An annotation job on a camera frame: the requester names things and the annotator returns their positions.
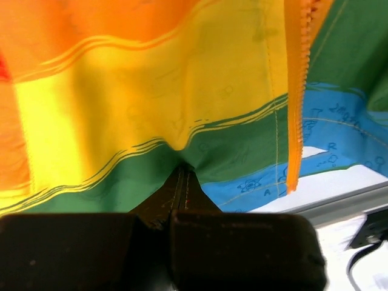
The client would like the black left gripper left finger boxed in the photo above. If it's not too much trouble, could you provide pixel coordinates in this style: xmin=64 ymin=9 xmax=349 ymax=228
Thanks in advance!
xmin=1 ymin=168 xmax=182 ymax=290

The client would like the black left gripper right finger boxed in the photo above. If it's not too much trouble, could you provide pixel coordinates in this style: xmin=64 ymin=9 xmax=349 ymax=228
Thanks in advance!
xmin=169 ymin=169 xmax=327 ymax=290

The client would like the rainbow striped hooded jacket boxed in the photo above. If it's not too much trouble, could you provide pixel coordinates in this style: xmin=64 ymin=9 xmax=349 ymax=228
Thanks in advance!
xmin=1 ymin=1 xmax=387 ymax=215

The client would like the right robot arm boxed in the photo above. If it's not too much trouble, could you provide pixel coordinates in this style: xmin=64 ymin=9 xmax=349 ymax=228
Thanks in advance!
xmin=346 ymin=207 xmax=387 ymax=290

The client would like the aluminium frame rail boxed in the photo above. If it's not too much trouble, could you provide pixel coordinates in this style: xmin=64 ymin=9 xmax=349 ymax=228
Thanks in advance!
xmin=248 ymin=182 xmax=387 ymax=227

